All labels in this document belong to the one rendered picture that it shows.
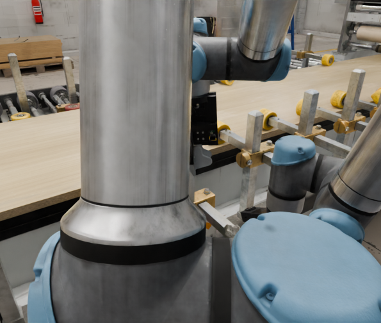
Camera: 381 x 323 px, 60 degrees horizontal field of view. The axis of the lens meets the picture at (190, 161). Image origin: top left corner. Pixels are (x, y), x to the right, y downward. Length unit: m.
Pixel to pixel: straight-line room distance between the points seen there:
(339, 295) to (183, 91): 0.17
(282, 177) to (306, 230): 0.37
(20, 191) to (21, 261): 0.21
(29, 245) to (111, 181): 0.90
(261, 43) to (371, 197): 0.27
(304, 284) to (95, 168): 0.16
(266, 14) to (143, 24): 0.28
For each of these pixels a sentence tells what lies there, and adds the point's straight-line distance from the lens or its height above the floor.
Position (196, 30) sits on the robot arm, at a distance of 0.68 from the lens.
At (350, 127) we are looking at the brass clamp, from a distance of 1.43.
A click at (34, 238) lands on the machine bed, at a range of 1.11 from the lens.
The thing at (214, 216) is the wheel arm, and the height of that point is 0.86.
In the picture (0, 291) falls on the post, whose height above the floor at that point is 0.82.
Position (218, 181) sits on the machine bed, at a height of 0.74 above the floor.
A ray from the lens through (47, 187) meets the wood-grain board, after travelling 1.08.
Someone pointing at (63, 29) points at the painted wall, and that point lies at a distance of 8.10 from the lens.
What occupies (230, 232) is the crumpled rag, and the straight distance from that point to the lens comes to 0.88.
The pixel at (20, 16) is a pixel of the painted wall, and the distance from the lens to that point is 7.94.
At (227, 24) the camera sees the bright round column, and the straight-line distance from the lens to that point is 4.90.
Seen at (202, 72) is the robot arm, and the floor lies 1.31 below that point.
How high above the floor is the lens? 1.44
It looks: 28 degrees down
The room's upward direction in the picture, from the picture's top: straight up
